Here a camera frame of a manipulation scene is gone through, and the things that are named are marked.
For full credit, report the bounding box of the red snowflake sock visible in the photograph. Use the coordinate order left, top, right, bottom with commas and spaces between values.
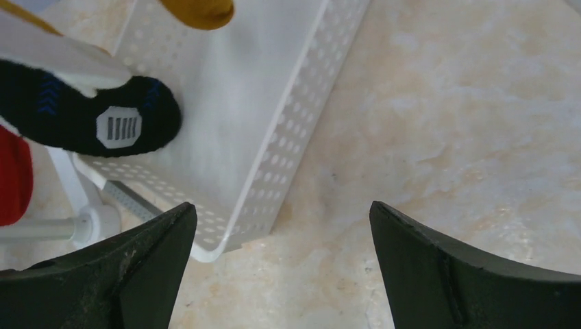
1, 126, 34, 226

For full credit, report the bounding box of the white clothes rack stand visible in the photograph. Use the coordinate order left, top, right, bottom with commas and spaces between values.
0, 10, 132, 248

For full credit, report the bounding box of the black sock with grey pattern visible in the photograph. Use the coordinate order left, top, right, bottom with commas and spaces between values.
1, 60, 182, 158

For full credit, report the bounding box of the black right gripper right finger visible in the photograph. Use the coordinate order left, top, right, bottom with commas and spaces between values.
369, 201, 580, 328

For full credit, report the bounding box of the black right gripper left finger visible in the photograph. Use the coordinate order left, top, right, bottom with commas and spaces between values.
1, 202, 197, 328

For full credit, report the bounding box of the mustard yellow striped sock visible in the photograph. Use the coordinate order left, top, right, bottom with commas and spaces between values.
160, 0, 235, 30

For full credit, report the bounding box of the white perforated plastic basket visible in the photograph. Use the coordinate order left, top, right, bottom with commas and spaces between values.
74, 1, 368, 263

